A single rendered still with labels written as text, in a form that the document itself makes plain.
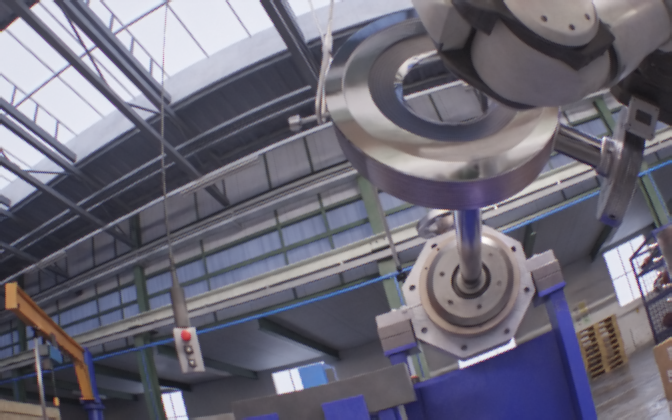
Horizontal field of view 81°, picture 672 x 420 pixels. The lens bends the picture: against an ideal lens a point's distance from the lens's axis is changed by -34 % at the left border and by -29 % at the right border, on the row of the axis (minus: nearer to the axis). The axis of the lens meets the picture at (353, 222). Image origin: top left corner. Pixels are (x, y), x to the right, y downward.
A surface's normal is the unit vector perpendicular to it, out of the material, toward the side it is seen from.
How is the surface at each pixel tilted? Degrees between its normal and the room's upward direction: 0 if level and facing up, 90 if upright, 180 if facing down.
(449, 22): 167
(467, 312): 90
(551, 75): 151
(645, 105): 108
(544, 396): 90
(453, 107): 90
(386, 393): 90
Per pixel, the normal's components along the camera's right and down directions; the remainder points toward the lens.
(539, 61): -0.26, 0.95
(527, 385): -0.22, -0.35
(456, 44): 0.29, 0.94
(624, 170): -0.42, 0.24
